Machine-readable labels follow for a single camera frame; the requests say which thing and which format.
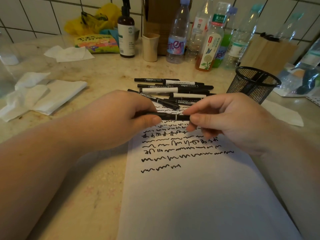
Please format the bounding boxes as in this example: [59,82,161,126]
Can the person's left hand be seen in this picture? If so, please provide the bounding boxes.
[72,90,162,150]

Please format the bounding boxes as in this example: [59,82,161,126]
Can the person's right hand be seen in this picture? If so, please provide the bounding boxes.
[182,92,288,155]

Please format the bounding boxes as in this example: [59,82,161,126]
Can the black mesh pen holder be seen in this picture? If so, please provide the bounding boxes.
[226,66,282,105]

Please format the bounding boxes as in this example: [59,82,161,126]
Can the black marker pen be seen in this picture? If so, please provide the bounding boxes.
[252,72,269,93]
[136,112,192,122]
[246,72,263,94]

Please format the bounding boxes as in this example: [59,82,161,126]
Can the pile of black pens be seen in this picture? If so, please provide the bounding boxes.
[127,78,216,110]

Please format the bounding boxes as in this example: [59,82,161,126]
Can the white paper sheet fine scribbles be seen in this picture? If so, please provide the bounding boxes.
[116,101,304,240]

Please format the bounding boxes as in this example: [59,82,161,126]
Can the person's left forearm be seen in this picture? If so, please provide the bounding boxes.
[0,117,83,240]

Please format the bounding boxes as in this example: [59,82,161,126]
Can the person's right forearm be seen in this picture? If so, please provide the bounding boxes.
[252,127,320,240]

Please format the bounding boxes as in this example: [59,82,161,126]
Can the small white paper piece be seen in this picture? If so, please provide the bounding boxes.
[261,99,304,127]

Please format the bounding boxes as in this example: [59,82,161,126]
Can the folded white napkin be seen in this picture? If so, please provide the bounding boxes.
[32,80,88,116]

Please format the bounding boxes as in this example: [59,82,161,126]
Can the clear plastic bag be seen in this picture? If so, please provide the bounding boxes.
[273,63,320,98]

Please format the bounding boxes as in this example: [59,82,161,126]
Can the small cardboard box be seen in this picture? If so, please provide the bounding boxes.
[239,32,299,77]

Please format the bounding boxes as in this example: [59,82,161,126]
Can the water bottle teal cap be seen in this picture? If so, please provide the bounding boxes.
[299,37,320,69]
[275,12,304,42]
[222,3,264,69]

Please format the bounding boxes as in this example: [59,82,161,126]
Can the flat white tissue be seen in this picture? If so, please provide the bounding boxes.
[44,45,95,63]

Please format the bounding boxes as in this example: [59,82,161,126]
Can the colourful snack packet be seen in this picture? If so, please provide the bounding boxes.
[74,34,120,54]

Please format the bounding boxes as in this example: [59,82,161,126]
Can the orange tea bottle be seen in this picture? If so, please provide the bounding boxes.
[195,1,232,72]

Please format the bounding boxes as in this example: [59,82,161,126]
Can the beige cup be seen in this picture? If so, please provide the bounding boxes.
[142,33,160,62]

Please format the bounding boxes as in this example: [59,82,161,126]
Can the green soda bottle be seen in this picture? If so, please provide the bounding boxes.
[212,7,238,68]

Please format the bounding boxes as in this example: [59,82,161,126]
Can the brown spray bottle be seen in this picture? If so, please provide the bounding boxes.
[117,0,135,59]

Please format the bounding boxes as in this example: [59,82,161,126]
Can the crumpled white tissue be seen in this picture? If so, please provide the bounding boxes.
[0,72,51,123]

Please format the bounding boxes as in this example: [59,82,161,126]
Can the clear bottle purple cap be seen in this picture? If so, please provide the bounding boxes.
[166,0,191,64]

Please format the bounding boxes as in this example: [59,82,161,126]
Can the yellow plastic bag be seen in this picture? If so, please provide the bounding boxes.
[64,3,122,36]

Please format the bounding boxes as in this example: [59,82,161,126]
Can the open cardboard box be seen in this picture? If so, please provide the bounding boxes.
[142,0,193,56]

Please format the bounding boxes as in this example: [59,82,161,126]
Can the clear bottle white cap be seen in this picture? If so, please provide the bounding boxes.
[185,0,214,62]

